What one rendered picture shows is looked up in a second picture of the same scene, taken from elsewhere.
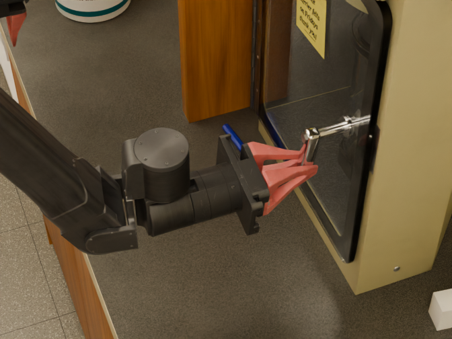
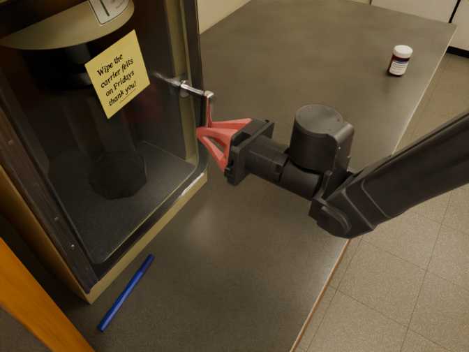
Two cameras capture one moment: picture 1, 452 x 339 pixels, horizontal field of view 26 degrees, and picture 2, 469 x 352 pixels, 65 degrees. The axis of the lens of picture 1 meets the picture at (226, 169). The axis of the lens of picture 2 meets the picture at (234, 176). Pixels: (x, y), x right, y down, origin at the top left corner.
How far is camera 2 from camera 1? 1.12 m
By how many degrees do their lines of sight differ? 74
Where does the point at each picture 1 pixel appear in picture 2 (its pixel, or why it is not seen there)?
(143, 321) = (310, 263)
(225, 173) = (263, 140)
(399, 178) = not seen: hidden behind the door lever
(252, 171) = (250, 127)
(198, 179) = (282, 149)
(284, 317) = (246, 200)
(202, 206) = not seen: hidden behind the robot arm
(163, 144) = (315, 119)
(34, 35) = not seen: outside the picture
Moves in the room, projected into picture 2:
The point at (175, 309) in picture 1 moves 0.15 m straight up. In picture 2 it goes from (287, 253) to (298, 199)
